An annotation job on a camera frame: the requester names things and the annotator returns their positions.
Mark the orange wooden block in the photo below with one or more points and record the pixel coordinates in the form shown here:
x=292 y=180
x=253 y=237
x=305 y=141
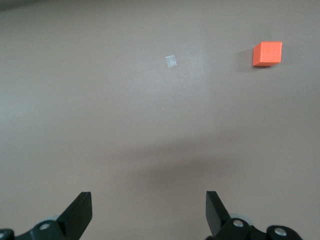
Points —
x=268 y=53

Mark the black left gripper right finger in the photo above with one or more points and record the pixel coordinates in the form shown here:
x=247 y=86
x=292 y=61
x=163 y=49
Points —
x=222 y=225

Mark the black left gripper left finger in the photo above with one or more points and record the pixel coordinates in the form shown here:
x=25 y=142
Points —
x=72 y=220

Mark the small clear tape piece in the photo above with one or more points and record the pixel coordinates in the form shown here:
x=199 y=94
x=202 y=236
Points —
x=171 y=61

